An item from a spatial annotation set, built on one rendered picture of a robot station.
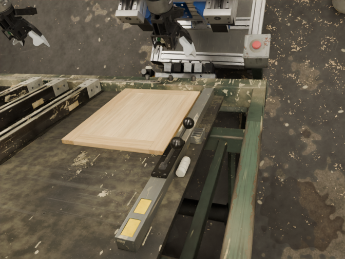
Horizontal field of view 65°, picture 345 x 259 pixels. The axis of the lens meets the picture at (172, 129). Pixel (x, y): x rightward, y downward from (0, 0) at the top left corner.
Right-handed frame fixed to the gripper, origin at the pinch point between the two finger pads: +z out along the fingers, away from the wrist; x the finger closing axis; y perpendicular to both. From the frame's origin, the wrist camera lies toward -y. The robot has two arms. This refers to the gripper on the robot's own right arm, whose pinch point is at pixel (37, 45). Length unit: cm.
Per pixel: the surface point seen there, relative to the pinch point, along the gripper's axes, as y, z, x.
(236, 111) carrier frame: -50, 102, 80
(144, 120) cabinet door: 17, 24, 51
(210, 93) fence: -10, 35, 74
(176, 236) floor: 37, 168, 44
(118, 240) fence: 68, -6, 73
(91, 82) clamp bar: -8.9, 33.7, 6.7
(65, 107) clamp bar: 15.4, 24.7, 8.3
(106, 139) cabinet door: 33, 16, 44
